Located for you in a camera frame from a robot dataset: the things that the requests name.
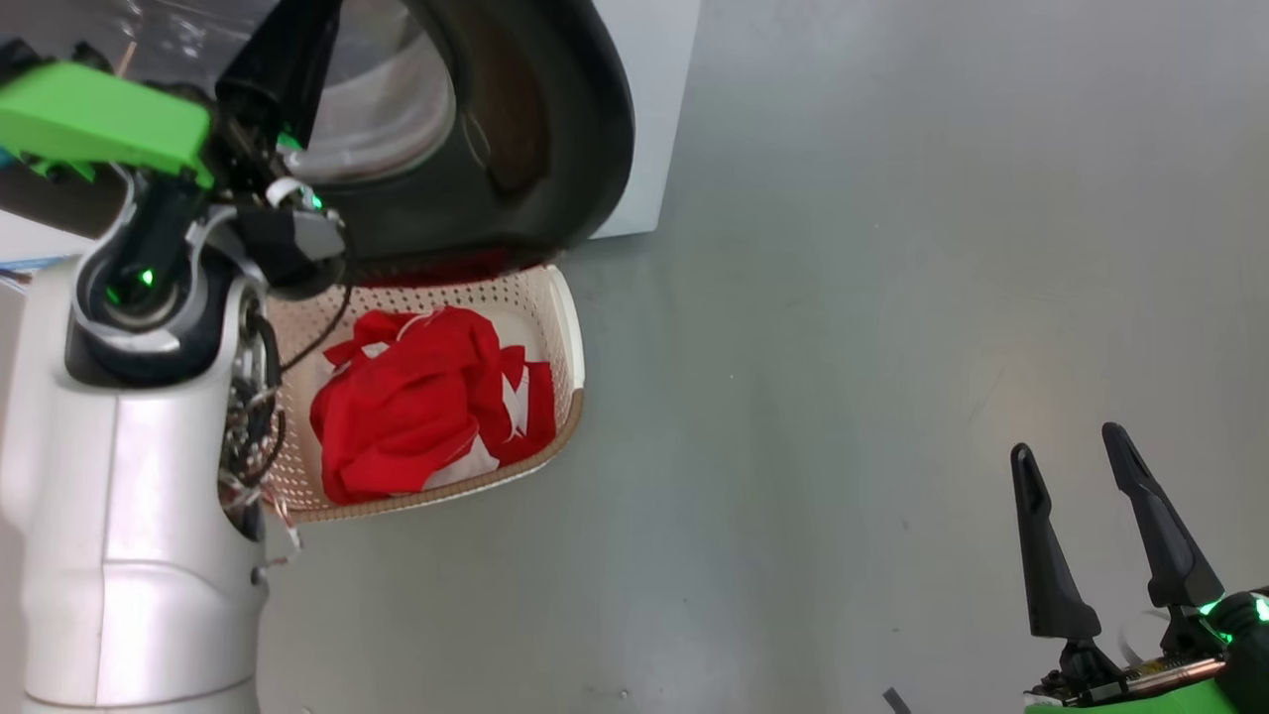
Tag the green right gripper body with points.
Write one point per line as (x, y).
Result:
(1140, 699)

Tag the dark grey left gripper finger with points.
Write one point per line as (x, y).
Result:
(283, 69)

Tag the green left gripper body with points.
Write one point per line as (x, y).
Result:
(109, 119)

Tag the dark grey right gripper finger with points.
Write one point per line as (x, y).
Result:
(1170, 555)
(1051, 575)

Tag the dark grey washing machine door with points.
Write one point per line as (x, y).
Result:
(565, 149)

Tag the plain red garment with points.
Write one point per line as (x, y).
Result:
(397, 416)

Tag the red and white garment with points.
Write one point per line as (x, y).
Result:
(535, 416)

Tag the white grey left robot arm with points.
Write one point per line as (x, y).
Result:
(129, 545)

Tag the cream perforated laundry basket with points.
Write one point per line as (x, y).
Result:
(555, 317)

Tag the white washing machine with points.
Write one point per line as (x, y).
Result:
(654, 99)

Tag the blue energy label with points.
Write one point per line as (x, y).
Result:
(25, 266)

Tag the dark grey wrist camera box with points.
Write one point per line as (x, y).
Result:
(297, 248)

